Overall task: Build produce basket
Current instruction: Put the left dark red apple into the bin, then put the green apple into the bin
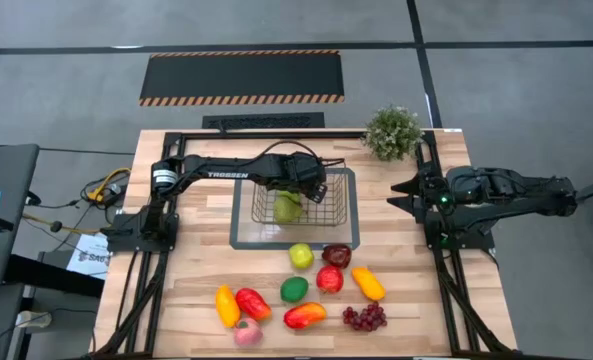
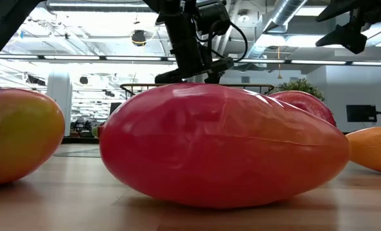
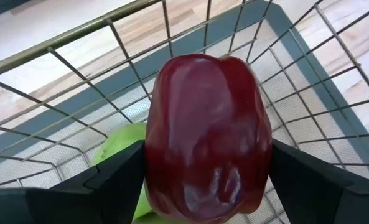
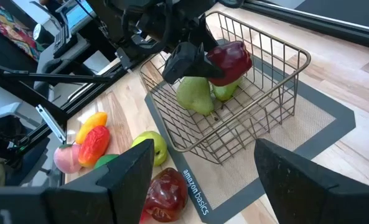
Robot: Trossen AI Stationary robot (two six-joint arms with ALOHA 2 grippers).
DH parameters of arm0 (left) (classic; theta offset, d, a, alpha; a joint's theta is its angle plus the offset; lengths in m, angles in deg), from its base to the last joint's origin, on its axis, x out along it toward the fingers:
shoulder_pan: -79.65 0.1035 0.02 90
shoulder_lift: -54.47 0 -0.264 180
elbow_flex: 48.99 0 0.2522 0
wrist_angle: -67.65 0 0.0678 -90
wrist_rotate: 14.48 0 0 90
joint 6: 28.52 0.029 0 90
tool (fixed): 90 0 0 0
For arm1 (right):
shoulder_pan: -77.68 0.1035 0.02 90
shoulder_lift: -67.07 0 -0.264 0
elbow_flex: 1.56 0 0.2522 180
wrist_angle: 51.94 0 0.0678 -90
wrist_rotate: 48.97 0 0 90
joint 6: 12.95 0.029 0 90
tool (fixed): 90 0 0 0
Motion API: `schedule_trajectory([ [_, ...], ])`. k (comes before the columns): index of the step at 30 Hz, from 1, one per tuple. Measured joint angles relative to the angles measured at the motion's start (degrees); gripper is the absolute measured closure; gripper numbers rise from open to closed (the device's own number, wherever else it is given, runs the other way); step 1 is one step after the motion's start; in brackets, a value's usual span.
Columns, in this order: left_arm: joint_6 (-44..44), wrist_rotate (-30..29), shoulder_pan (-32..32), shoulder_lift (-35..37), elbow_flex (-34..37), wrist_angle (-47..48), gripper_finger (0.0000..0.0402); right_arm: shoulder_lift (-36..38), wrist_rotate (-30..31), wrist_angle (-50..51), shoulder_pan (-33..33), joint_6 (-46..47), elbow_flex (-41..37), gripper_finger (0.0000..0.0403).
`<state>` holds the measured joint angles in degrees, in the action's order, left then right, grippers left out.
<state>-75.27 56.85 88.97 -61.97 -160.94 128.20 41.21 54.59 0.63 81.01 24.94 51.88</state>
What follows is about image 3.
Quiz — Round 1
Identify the green apple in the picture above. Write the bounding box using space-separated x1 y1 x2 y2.
92 122 154 219

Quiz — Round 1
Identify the gold wire basket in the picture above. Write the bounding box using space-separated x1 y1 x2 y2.
0 0 369 224

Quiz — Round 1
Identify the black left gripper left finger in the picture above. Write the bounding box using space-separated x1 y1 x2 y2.
0 139 146 224

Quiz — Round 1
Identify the green pear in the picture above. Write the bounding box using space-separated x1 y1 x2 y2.
131 211 188 224

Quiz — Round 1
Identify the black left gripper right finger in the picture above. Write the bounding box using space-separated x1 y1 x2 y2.
269 138 369 224

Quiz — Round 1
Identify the dark red bell pepper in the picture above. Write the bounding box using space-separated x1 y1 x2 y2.
144 53 273 224

